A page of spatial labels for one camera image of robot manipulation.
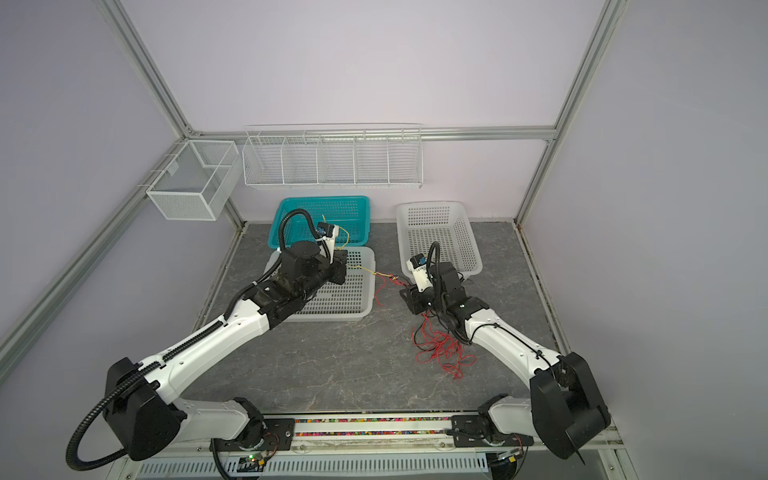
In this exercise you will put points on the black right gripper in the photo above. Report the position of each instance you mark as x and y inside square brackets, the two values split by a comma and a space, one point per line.
[413, 299]

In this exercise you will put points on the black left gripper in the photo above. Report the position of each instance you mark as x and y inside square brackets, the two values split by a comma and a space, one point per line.
[339, 264]

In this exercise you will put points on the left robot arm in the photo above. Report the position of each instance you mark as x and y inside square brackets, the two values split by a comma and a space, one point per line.
[143, 402]

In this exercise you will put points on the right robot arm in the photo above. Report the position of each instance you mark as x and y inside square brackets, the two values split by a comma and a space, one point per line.
[565, 409]

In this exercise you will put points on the white plastic basket near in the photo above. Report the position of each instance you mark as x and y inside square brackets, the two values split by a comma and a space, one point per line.
[349, 302]

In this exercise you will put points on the white plastic basket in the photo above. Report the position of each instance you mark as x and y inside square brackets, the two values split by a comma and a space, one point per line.
[349, 302]
[419, 224]

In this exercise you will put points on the teal plastic basket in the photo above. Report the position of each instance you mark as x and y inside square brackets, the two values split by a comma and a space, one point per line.
[351, 213]

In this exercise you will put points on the white plastic basket far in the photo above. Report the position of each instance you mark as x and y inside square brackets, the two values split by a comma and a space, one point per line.
[419, 224]

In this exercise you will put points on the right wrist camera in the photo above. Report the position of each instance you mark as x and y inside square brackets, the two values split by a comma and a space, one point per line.
[418, 270]

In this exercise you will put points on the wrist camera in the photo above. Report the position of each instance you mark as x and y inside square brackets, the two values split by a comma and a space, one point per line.
[327, 236]
[418, 270]

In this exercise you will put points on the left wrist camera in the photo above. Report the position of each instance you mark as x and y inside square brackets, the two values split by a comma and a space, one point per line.
[327, 236]

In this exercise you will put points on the white wire wall shelf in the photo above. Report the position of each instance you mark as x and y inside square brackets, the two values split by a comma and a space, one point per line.
[348, 155]

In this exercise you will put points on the white mesh wall box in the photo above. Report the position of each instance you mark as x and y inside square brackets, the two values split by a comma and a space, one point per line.
[197, 181]

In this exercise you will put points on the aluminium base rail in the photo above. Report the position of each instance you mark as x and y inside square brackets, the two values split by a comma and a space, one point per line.
[378, 444]

